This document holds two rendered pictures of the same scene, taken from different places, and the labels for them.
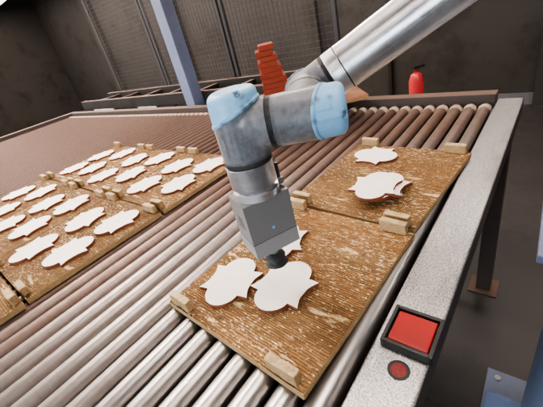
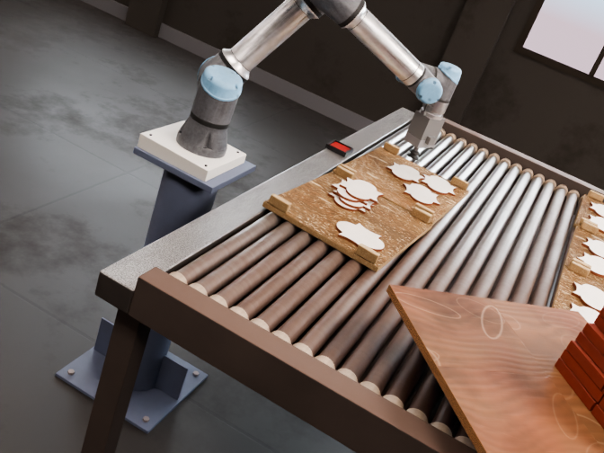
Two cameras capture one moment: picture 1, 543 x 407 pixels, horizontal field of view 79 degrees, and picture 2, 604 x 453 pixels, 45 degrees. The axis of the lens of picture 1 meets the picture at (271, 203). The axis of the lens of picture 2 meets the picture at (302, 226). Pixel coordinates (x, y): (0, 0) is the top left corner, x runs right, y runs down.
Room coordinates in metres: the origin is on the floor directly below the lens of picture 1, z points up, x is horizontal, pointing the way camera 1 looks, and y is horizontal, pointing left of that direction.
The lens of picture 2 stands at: (2.37, -1.30, 1.74)
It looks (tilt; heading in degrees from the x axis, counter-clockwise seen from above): 26 degrees down; 152
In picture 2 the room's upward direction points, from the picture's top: 21 degrees clockwise
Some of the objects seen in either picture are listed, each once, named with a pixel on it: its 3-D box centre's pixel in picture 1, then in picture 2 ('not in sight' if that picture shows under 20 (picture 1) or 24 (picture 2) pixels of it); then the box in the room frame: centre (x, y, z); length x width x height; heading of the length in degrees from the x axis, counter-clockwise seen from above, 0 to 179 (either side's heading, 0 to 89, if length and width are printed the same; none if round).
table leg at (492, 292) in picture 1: (492, 216); (104, 429); (1.12, -0.93, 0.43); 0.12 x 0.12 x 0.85; 46
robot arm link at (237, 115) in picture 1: (241, 126); (443, 82); (0.48, 0.01, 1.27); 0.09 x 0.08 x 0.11; 77
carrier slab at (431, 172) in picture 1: (380, 178); (352, 216); (0.82, -0.32, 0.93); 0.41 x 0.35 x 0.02; 131
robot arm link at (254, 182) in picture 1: (254, 173); (434, 105); (0.49, 0.02, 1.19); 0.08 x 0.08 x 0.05
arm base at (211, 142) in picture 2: not in sight; (206, 130); (0.46, -0.68, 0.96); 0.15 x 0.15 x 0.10
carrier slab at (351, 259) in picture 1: (293, 269); (404, 182); (0.54, -0.01, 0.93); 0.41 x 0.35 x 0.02; 132
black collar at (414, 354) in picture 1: (412, 332); (339, 147); (0.33, -0.16, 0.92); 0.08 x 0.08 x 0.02; 46
